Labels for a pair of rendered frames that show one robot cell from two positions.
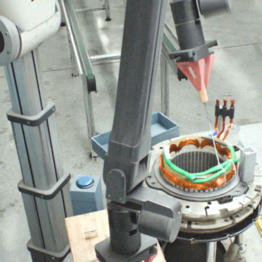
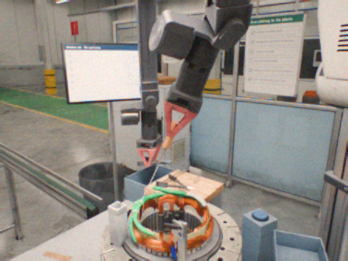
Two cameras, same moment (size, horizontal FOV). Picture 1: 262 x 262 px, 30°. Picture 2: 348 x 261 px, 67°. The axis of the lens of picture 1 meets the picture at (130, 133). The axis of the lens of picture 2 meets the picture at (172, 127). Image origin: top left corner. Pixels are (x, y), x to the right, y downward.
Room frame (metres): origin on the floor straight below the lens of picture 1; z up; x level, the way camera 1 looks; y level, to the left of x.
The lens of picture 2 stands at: (1.39, -0.51, 1.49)
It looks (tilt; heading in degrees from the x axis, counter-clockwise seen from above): 15 degrees down; 139
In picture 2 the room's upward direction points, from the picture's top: straight up
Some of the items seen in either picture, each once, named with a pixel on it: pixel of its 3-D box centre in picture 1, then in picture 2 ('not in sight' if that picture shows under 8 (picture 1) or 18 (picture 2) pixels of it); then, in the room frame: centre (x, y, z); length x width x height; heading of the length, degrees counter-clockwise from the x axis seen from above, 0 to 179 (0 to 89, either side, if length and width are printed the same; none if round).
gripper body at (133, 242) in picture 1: (125, 236); (149, 133); (0.64, 0.02, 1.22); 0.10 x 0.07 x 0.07; 123
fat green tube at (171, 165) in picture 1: (176, 164); (179, 193); (0.94, -0.10, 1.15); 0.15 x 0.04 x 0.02; 16
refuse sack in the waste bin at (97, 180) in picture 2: not in sight; (102, 189); (-0.59, 0.39, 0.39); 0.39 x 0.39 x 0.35
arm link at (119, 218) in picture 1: (126, 212); (147, 116); (0.63, 0.02, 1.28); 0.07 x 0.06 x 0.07; 62
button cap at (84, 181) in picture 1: (84, 180); (260, 214); (1.03, 0.13, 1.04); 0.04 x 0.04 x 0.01
